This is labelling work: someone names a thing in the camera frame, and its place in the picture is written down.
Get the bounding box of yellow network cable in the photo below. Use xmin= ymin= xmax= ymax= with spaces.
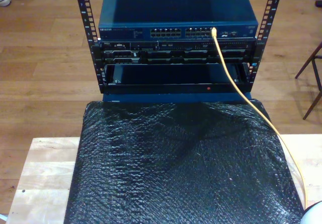
xmin=210 ymin=27 xmax=308 ymax=209

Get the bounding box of blue rack base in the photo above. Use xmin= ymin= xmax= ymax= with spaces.
xmin=102 ymin=92 xmax=253 ymax=104

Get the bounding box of black rack server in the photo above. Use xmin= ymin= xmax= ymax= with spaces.
xmin=92 ymin=40 xmax=265 ymax=65

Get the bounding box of black bubble-wrap mat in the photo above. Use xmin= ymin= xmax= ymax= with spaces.
xmin=62 ymin=99 xmax=309 ymax=224

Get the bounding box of dark wooden stool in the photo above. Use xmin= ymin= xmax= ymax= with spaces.
xmin=294 ymin=41 xmax=322 ymax=120

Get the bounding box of blue network switch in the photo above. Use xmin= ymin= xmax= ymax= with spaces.
xmin=98 ymin=0 xmax=259 ymax=41

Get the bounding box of black perforated rack post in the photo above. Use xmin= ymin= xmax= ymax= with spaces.
xmin=72 ymin=0 xmax=106 ymax=94
xmin=248 ymin=0 xmax=286 ymax=84

